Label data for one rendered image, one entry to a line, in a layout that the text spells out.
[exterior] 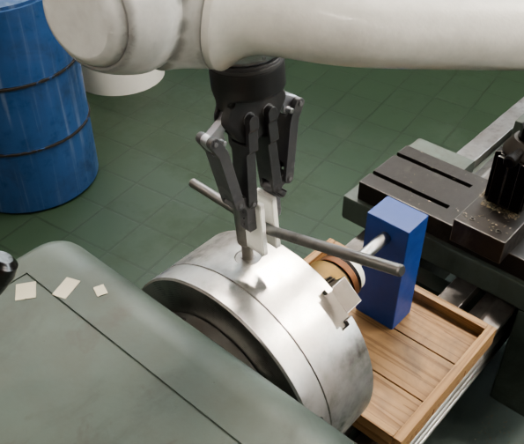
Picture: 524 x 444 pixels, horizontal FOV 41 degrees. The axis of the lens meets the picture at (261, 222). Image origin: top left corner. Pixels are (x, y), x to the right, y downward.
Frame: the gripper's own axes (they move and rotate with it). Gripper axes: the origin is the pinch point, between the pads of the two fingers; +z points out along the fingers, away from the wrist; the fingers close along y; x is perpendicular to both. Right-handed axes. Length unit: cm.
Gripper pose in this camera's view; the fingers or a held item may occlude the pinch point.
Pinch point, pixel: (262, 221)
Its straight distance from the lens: 79.9
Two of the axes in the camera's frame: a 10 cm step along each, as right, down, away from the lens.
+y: 7.5, -4.3, 5.0
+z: 0.8, 8.1, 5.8
